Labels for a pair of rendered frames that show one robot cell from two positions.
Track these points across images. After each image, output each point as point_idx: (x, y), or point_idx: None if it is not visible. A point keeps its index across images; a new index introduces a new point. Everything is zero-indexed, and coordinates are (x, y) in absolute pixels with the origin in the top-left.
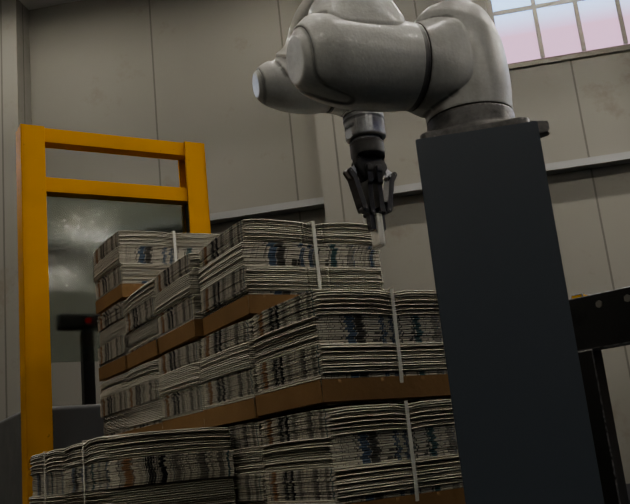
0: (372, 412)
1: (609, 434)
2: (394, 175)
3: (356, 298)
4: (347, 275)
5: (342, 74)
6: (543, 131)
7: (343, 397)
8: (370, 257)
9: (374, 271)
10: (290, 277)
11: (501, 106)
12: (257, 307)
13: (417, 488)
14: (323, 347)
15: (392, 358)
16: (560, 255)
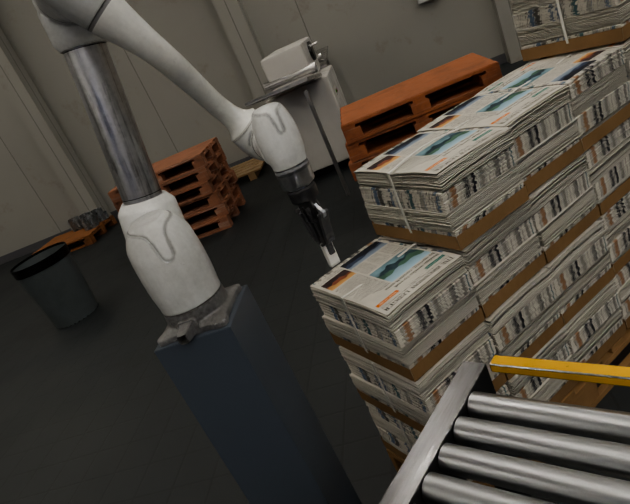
0: (358, 359)
1: (497, 487)
2: (319, 215)
3: (328, 297)
4: (423, 217)
5: None
6: (181, 342)
7: (342, 345)
8: (437, 203)
9: (441, 216)
10: (389, 214)
11: (165, 317)
12: (379, 231)
13: (392, 407)
14: (323, 318)
15: (357, 337)
16: (199, 423)
